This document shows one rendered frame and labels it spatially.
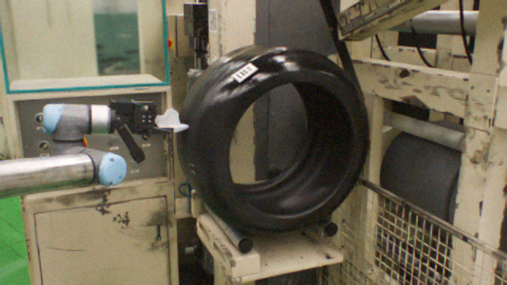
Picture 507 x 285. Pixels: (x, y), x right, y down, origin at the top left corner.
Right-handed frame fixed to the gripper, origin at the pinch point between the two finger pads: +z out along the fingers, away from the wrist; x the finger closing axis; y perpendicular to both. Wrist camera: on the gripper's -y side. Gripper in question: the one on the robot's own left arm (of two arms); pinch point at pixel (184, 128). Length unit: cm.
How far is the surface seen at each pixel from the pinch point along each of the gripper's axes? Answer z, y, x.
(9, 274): -52, -131, 173
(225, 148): 8.2, -2.3, -11.7
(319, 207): 39.0, -20.4, -12.1
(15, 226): -52, -132, 247
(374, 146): 80, -11, 21
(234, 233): 15.9, -30.0, -4.7
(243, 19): 25.0, 30.7, 27.1
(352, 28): 56, 31, 11
